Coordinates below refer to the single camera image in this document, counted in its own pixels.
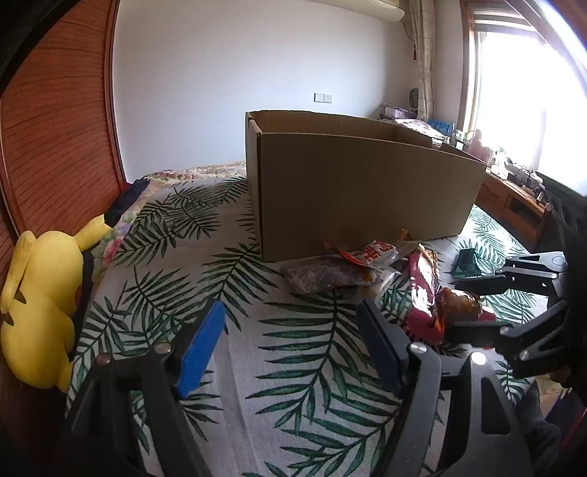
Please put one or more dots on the white air conditioner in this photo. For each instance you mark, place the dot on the white air conditioner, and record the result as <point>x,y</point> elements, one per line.
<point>384,10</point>

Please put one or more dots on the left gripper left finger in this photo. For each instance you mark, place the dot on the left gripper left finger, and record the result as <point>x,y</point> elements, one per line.
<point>165,374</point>

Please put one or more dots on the wooden headboard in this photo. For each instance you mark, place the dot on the wooden headboard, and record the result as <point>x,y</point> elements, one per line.
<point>60,159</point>

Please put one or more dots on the stacked papers on cabinet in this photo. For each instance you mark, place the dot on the stacked papers on cabinet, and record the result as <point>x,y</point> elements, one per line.
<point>408,119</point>

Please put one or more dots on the wooden sideboard cabinet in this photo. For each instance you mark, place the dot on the wooden sideboard cabinet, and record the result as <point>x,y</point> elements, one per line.
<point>514,209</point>

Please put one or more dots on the yellow Pikachu plush toy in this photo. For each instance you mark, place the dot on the yellow Pikachu plush toy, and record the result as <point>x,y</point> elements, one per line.
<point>40,296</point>

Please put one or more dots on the wall switch plate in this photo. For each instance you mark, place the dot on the wall switch plate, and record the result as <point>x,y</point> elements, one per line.
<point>322,98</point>

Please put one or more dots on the floral quilt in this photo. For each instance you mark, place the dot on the floral quilt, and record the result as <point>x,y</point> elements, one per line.
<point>164,208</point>

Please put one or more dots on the red white snack packet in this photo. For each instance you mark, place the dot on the red white snack packet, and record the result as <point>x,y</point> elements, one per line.
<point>378,254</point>

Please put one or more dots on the pink bottle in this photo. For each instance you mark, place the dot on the pink bottle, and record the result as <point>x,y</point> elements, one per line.
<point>477,149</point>

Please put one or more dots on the white nougat snack packet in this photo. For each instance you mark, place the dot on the white nougat snack packet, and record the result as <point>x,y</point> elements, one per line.
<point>329,273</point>

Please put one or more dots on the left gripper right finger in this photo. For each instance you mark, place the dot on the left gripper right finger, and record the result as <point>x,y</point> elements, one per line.
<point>482,436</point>

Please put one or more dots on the beige curtain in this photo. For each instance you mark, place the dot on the beige curtain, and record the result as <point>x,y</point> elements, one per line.
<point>423,20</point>

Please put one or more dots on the palm leaf print bedsheet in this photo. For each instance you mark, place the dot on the palm leaf print bedsheet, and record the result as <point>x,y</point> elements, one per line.
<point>289,391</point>

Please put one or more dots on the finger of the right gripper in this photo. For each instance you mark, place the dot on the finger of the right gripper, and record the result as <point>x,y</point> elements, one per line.
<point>543,274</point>
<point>532,349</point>

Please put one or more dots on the teal foil snack packet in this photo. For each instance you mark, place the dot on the teal foil snack packet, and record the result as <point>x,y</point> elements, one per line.
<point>465,265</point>

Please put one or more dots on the brown cardboard box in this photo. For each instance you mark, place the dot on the brown cardboard box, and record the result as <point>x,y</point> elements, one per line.
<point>320,180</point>

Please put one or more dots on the dark red snack bag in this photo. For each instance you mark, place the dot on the dark red snack bag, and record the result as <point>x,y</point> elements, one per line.
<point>435,308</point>

